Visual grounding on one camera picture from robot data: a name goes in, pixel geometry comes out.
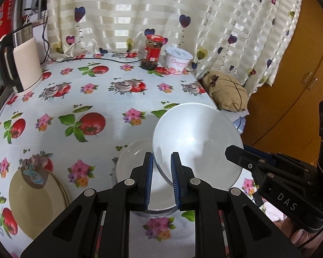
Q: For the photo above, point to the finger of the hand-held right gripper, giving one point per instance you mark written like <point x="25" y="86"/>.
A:
<point x="254" y="150"/>
<point x="239" y="154"/>

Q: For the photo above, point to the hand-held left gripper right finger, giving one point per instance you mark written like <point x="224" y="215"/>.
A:
<point x="175" y="180"/>

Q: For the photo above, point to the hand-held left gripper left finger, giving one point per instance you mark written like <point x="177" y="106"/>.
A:
<point x="149" y="180"/>

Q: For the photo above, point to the white bowl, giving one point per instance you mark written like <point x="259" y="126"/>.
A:
<point x="199" y="139"/>
<point x="134" y="161"/>

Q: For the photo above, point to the beige plate with blue design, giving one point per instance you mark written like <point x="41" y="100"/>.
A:
<point x="65" y="193"/>
<point x="29" y="207"/>

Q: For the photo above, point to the person's right hand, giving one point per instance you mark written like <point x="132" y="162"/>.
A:
<point x="298" y="236"/>

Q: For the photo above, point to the white blue-edged cloth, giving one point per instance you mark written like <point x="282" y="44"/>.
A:
<point x="239" y="122"/>

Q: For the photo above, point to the tied burlap bag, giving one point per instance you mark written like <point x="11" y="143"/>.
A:
<point x="226" y="91"/>

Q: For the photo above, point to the wooden cabinet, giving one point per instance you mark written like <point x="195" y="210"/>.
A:
<point x="285" y="86"/>

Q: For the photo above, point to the floral vegetable-print tablecloth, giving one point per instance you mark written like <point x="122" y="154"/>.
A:
<point x="97" y="91"/>

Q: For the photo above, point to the white yogurt tub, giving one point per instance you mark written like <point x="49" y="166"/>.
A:
<point x="177" y="61"/>

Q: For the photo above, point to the glass jar with red label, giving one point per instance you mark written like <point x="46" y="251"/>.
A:
<point x="152" y="53"/>

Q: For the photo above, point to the striped heart-print curtain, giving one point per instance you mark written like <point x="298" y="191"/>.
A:
<point x="150" y="5"/>

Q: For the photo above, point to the cream electric kettle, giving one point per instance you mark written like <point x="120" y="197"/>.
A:
<point x="24" y="59"/>

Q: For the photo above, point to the red printed wall poster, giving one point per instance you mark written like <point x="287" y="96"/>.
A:
<point x="5" y="18"/>

